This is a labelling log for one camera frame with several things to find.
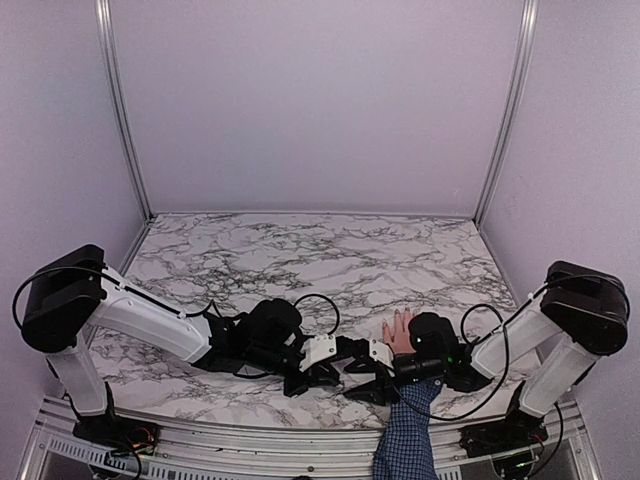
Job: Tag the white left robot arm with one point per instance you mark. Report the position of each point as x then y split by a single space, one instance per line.
80 289

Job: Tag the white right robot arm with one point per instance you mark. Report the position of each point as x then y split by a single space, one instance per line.
583 312

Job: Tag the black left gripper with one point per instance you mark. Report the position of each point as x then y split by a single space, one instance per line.
317 376

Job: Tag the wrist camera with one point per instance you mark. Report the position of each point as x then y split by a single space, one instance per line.
382 354
316 350

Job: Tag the blue checkered sleeve forearm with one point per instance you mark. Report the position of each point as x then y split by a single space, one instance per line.
404 450

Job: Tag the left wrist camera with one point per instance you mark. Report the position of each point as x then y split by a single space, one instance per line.
316 350

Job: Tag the left aluminium corner post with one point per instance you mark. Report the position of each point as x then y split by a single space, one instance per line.
110 60

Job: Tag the person's hand with long nails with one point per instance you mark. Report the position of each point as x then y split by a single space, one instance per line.
396 335

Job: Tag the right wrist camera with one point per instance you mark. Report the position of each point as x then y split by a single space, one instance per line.
382 354

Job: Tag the right aluminium corner post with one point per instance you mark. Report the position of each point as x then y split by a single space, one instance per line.
515 91

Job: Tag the aluminium corner post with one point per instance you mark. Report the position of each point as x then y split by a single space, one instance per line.
515 91
110 60

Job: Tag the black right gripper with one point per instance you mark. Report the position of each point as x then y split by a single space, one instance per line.
376 389

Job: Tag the aluminium front rail frame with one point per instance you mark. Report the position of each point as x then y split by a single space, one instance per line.
202 450

